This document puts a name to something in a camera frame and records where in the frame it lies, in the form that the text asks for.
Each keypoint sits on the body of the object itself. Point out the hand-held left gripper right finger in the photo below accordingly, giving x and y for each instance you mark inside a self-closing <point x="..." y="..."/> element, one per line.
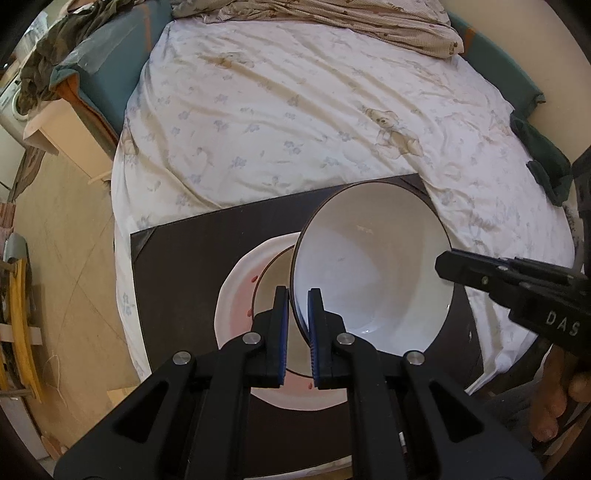
<point x="314" y="341"/>

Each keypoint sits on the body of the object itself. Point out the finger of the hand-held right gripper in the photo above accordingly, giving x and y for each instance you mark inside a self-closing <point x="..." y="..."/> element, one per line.
<point x="471" y="272"/>
<point x="545" y="272"/>

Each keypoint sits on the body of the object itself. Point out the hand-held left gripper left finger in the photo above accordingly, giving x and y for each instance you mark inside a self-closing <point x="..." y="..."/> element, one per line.
<point x="282" y="341"/>

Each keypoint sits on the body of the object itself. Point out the large pink strawberry plate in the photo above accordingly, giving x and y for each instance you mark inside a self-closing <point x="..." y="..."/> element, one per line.
<point x="235" y="295"/>

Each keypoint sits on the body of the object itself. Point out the white leaf-print bowl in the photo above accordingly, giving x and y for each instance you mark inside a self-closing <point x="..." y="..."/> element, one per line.
<point x="272" y="272"/>
<point x="369" y="258"/>

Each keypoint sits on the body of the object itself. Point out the person's right hand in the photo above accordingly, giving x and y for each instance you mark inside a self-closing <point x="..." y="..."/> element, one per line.
<point x="549" y="397"/>

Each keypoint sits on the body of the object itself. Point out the dark brown board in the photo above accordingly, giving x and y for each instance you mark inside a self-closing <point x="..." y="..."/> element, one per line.
<point x="184" y="300"/>

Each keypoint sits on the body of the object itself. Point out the dark green cloth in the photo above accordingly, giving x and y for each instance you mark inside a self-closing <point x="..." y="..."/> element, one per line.
<point x="547" y="157"/>

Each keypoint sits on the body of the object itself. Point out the yellow wooden rack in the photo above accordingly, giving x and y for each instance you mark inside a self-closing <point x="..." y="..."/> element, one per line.
<point x="21" y="332"/>

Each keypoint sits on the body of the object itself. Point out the grey stool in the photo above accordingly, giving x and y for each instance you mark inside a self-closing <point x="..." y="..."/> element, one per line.
<point x="16" y="249"/>

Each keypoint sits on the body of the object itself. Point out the beige printed blanket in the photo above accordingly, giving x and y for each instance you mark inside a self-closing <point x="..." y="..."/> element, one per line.
<point x="323" y="21"/>

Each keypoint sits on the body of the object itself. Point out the white nightstand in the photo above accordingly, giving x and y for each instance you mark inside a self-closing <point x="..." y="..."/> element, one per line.
<point x="64" y="134"/>

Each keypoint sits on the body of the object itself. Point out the brown patterned rug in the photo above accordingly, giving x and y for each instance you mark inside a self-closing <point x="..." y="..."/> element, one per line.
<point x="27" y="175"/>

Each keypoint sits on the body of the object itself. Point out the white washing machine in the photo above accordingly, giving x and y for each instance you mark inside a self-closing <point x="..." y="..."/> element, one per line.
<point x="11" y="110"/>

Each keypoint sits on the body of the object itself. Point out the camouflage garment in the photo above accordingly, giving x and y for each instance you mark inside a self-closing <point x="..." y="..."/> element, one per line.
<point x="60" y="41"/>

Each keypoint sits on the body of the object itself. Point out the teal padded bed frame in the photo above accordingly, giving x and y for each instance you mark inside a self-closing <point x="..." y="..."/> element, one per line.
<point x="111" y="69"/>

